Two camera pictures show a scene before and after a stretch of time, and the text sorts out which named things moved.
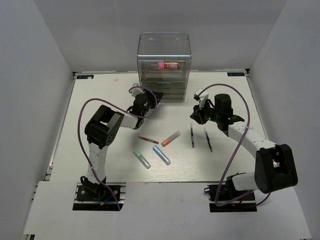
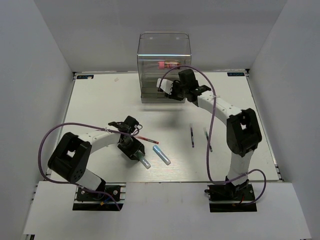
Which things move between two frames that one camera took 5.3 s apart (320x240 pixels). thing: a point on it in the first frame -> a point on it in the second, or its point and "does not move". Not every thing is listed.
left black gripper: (151, 96) -> (138, 145)
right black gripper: (198, 114) -> (173, 96)
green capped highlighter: (141, 159) does not move
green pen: (208, 139) does not move
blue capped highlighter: (161, 155) does not move
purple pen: (193, 144) does not move
